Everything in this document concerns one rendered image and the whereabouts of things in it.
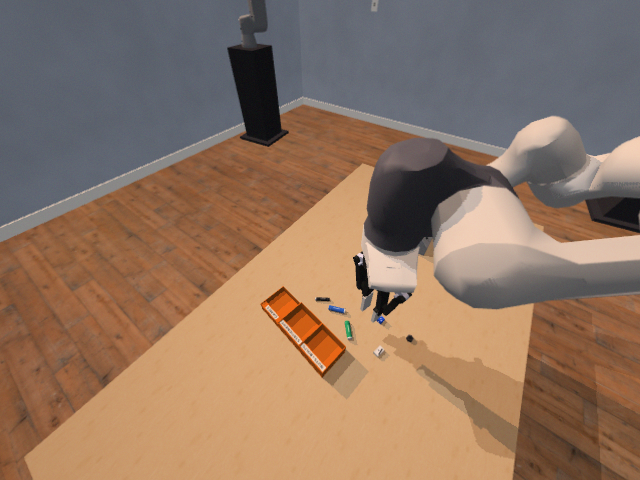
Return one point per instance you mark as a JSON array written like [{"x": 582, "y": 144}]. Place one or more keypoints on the orange compartment tray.
[{"x": 302, "y": 321}]

